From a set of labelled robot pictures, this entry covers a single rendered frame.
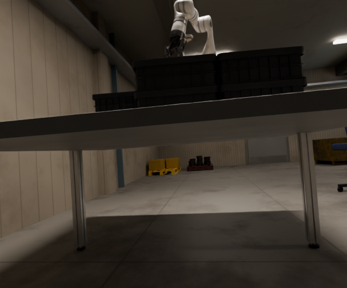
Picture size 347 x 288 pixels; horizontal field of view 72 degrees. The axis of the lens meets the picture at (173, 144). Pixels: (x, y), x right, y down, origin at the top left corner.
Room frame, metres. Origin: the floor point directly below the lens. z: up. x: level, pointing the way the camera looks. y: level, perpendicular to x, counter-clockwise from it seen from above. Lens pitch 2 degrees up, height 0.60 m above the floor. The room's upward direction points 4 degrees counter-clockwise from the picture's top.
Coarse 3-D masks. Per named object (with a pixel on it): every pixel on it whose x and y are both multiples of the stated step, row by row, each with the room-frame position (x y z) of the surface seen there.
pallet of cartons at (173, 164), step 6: (150, 162) 6.41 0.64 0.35; (156, 162) 6.39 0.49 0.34; (162, 162) 6.63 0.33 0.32; (168, 162) 6.85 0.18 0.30; (174, 162) 6.82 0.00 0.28; (150, 168) 6.41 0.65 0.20; (156, 168) 6.39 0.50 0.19; (162, 168) 6.58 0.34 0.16; (168, 168) 6.85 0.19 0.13; (174, 168) 6.72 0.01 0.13; (180, 168) 7.25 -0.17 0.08; (150, 174) 6.39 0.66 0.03; (162, 174) 6.32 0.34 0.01
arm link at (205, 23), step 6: (204, 18) 1.46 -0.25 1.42; (210, 18) 1.47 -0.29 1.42; (204, 24) 1.47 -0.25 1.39; (210, 24) 1.48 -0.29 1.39; (204, 30) 1.50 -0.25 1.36; (210, 30) 1.50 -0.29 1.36; (210, 36) 1.52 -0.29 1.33; (210, 42) 1.54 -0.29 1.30; (204, 48) 1.59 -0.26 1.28; (210, 48) 1.56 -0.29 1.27
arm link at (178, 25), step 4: (176, 24) 1.18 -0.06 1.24; (180, 24) 1.18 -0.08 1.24; (184, 24) 1.19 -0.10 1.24; (172, 28) 1.19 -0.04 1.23; (176, 28) 1.17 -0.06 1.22; (180, 28) 1.17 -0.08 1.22; (184, 28) 1.19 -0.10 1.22; (184, 32) 1.19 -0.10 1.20; (188, 36) 1.21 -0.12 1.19; (192, 36) 1.22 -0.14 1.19; (188, 40) 1.24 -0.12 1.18
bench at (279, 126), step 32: (288, 96) 0.46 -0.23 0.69; (320, 96) 0.45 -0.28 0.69; (0, 128) 0.55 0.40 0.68; (32, 128) 0.54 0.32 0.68; (64, 128) 0.52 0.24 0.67; (96, 128) 0.51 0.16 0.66; (128, 128) 0.51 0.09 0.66; (160, 128) 0.56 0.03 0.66; (192, 128) 0.62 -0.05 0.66; (224, 128) 0.69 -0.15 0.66; (256, 128) 0.78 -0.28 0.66; (288, 128) 0.90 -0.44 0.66; (320, 128) 1.05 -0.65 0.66
